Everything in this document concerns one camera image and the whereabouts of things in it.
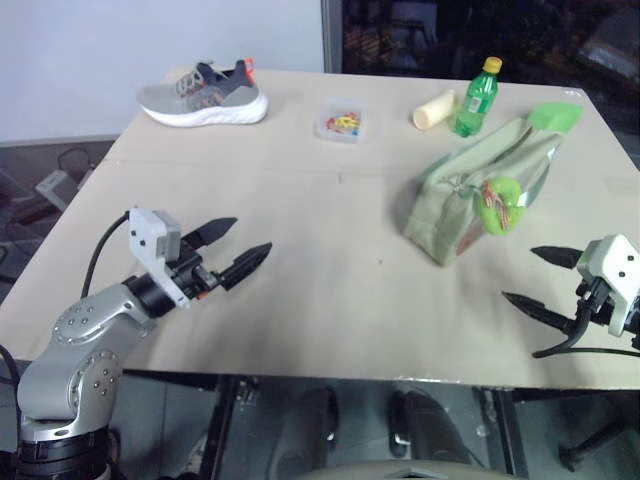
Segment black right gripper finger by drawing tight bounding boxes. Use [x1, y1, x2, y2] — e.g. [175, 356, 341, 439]
[501, 291, 579, 333]
[530, 245, 584, 271]

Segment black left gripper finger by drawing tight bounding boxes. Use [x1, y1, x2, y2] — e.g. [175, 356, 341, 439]
[182, 216, 238, 250]
[217, 242, 274, 292]

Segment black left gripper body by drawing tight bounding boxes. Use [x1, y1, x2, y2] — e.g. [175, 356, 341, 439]
[169, 236, 224, 303]

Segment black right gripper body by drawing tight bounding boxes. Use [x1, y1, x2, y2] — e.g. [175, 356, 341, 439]
[560, 277, 619, 337]

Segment light green pouch bag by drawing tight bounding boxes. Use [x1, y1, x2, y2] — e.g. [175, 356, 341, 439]
[402, 101, 585, 268]

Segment grey sneaker with white sole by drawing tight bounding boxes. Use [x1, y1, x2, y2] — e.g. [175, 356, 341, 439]
[136, 58, 270, 128]

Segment clear box of coloured clips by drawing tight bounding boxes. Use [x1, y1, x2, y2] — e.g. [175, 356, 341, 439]
[313, 96, 372, 147]

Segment green plastic soda bottle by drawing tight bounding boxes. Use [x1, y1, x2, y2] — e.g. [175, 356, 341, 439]
[451, 56, 503, 139]

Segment cream cylindrical roll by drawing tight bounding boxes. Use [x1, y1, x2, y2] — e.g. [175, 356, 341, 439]
[412, 89, 458, 132]

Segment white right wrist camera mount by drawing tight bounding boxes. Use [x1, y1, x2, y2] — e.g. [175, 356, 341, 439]
[576, 233, 640, 337]

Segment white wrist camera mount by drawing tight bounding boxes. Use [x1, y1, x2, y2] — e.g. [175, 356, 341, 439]
[576, 233, 640, 337]
[127, 208, 192, 309]

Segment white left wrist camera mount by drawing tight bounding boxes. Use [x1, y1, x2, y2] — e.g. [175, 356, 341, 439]
[127, 208, 192, 309]

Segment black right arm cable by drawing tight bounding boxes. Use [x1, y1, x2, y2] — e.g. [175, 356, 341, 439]
[531, 294, 640, 359]

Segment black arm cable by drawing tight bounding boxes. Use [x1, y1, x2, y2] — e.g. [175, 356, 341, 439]
[81, 211, 132, 299]
[531, 294, 640, 359]

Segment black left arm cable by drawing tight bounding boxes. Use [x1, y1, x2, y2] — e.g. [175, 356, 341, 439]
[81, 211, 132, 299]

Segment black table frame leg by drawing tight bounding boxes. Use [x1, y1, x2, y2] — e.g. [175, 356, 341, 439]
[489, 387, 530, 480]
[198, 374, 239, 480]

